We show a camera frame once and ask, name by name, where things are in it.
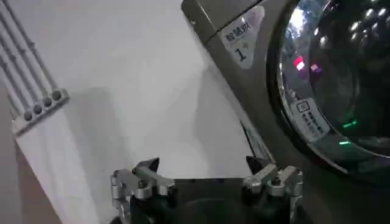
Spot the grey pipe bracket with holes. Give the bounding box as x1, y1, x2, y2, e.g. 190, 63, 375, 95
12, 88, 70, 136

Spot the white instruction sticker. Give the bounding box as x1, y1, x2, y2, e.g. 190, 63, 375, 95
289, 97, 331, 143

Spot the grey dryer machine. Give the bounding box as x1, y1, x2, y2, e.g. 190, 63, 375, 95
180, 0, 390, 224

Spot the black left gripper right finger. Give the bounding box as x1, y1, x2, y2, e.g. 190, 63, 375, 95
242, 155, 304, 222

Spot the white wall pipe bundle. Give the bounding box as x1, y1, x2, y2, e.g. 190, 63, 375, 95
0, 0, 59, 118

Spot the round glass dryer door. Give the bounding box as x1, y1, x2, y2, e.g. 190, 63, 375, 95
266, 0, 390, 185

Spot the white number label sticker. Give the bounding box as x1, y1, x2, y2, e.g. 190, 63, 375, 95
219, 5, 266, 69

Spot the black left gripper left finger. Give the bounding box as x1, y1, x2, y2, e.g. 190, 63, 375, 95
110, 157, 176, 219

